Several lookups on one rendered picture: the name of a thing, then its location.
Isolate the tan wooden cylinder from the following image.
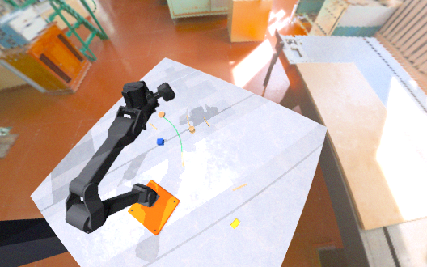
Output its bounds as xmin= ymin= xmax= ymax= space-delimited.
xmin=188 ymin=125 xmax=195 ymax=134

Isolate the blue block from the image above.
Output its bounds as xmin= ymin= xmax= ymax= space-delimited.
xmin=156 ymin=138 xmax=164 ymax=146

